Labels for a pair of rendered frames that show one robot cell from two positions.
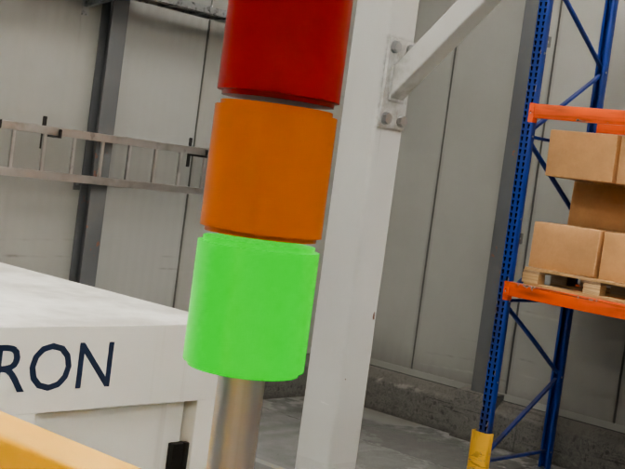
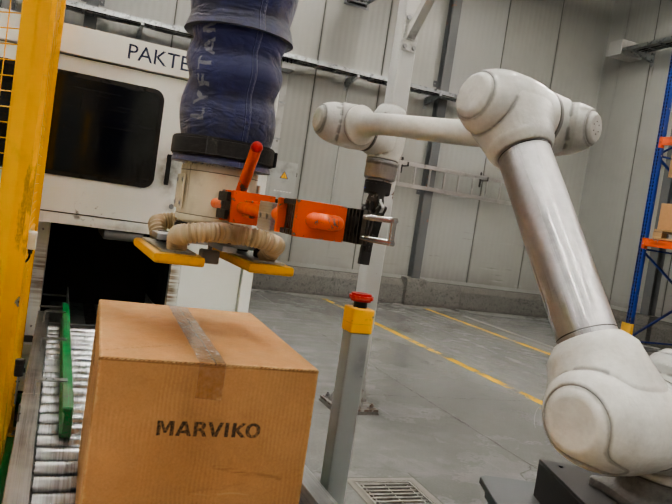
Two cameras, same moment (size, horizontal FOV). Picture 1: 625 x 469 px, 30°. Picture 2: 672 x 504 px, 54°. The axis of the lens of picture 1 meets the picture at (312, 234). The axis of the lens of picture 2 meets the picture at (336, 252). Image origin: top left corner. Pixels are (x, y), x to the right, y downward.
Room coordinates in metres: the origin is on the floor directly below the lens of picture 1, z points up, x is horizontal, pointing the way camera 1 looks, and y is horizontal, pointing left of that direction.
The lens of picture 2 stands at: (-1.00, -1.84, 1.24)
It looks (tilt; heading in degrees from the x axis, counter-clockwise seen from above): 3 degrees down; 26
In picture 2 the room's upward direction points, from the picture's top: 8 degrees clockwise
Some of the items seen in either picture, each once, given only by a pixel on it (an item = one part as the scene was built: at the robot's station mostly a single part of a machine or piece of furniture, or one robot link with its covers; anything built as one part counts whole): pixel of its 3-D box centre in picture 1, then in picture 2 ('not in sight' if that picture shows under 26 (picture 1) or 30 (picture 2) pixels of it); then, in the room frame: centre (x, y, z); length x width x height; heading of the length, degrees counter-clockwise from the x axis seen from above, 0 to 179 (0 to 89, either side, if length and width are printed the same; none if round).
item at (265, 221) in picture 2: not in sight; (282, 218); (-0.09, -1.29, 1.23); 0.07 x 0.07 x 0.04; 50
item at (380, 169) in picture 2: not in sight; (380, 171); (0.71, -1.10, 1.39); 0.09 x 0.09 x 0.06
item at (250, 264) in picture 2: not in sight; (250, 254); (0.28, -1.00, 1.13); 0.34 x 0.10 x 0.05; 50
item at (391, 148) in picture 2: not in sight; (384, 131); (0.71, -1.10, 1.50); 0.13 x 0.11 x 0.16; 152
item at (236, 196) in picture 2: not in sight; (246, 208); (0.05, -1.13, 1.23); 0.10 x 0.08 x 0.06; 140
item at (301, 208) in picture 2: not in sight; (309, 219); (-0.18, -1.39, 1.23); 0.08 x 0.07 x 0.05; 50
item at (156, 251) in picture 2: not in sight; (166, 244); (0.14, -0.87, 1.13); 0.34 x 0.10 x 0.05; 50
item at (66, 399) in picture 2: not in sight; (54, 349); (0.77, 0.12, 0.60); 1.60 x 0.10 x 0.09; 49
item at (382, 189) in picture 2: not in sight; (375, 197); (0.71, -1.10, 1.31); 0.08 x 0.07 x 0.09; 46
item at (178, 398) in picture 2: not in sight; (181, 416); (0.19, -0.93, 0.75); 0.60 x 0.40 x 0.40; 46
